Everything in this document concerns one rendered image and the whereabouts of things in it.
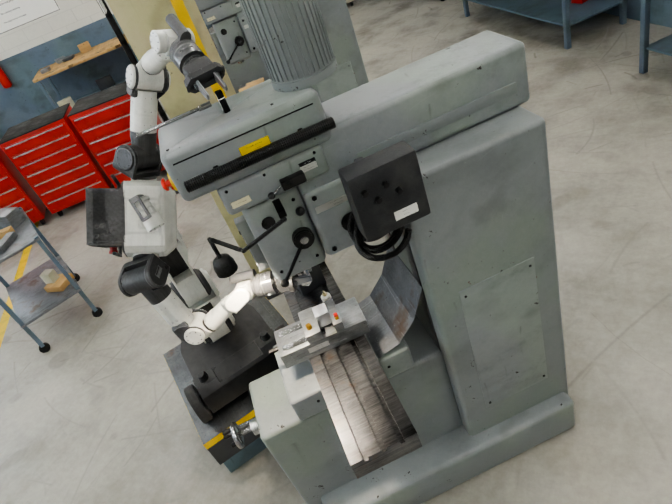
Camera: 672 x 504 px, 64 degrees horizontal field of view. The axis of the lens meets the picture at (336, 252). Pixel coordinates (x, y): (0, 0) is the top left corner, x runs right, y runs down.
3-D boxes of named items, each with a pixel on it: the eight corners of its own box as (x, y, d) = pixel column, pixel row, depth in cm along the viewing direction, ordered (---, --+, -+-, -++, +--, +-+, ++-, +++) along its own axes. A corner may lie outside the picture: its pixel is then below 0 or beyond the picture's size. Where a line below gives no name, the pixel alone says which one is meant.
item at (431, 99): (306, 205, 167) (283, 149, 156) (289, 176, 186) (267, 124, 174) (533, 101, 173) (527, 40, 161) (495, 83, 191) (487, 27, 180)
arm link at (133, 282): (141, 309, 198) (117, 282, 191) (151, 292, 205) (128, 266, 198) (165, 301, 193) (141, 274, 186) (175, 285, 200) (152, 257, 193)
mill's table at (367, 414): (357, 479, 171) (349, 466, 167) (275, 269, 271) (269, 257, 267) (422, 446, 173) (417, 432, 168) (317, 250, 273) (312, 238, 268)
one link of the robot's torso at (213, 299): (196, 332, 285) (161, 283, 248) (229, 311, 290) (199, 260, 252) (209, 353, 277) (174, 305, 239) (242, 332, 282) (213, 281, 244)
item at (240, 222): (260, 271, 186) (235, 224, 174) (258, 265, 190) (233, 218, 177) (270, 267, 187) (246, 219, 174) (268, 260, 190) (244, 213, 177)
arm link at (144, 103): (159, 66, 193) (157, 129, 200) (122, 62, 185) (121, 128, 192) (171, 69, 184) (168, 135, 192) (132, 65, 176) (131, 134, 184)
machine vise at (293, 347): (286, 369, 206) (276, 350, 200) (279, 343, 218) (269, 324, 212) (370, 332, 207) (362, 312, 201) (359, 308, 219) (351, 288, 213)
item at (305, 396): (300, 423, 210) (290, 405, 202) (281, 362, 238) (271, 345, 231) (416, 367, 213) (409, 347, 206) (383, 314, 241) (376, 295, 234)
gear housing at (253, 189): (230, 218, 161) (216, 191, 155) (220, 185, 181) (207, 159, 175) (332, 172, 163) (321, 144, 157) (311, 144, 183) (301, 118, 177)
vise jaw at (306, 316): (309, 344, 202) (305, 337, 200) (300, 319, 214) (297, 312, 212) (324, 338, 203) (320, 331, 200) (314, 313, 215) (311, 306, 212)
